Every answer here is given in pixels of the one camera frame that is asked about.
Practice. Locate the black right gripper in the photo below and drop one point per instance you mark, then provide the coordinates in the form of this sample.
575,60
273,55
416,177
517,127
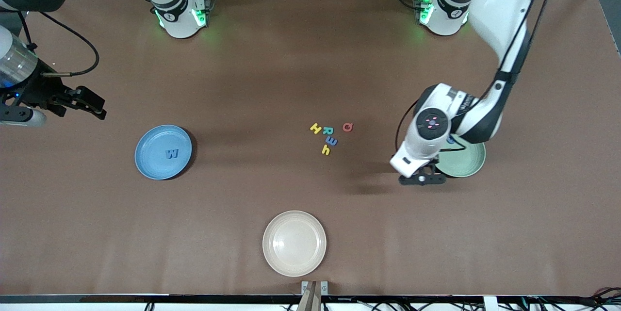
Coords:
40,91

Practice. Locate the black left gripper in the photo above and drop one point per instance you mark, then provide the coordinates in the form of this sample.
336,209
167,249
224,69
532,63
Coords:
436,160

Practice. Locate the blue foam lowercase a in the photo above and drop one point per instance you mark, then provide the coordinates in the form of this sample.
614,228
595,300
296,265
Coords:
451,140

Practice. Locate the blue foam uppercase W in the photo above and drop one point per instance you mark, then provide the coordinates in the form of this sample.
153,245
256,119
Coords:
172,155

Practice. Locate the yellow foam lowercase h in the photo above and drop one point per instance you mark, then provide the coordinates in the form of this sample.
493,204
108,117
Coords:
325,150

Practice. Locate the teal foam uppercase R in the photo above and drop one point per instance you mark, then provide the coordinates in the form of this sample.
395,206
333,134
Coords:
328,131

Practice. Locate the yellow foam uppercase H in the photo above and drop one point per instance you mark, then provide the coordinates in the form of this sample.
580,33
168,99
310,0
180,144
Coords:
316,128

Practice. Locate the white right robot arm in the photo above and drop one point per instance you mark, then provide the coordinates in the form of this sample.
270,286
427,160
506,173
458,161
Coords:
170,10

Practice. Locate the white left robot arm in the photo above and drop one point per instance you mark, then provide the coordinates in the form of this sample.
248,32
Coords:
504,0

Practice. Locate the green plate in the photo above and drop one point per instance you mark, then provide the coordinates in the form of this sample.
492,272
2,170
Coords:
465,163

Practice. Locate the blue plate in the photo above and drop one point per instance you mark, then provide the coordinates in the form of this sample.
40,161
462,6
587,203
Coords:
153,155

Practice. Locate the pink foam uppercase Q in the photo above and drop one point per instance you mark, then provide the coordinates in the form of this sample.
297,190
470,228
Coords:
344,127

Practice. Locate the blue foam lowercase m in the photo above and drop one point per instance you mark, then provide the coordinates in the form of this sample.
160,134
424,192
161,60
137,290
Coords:
332,141

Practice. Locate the beige plate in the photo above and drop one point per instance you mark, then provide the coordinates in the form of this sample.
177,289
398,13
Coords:
294,243

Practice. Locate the brown table mat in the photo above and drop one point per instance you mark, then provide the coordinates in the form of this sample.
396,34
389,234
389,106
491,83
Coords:
97,228

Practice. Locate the metal table edge bracket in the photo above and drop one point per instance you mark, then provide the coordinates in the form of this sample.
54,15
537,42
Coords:
324,287

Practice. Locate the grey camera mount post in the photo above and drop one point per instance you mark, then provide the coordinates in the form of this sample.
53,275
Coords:
310,301

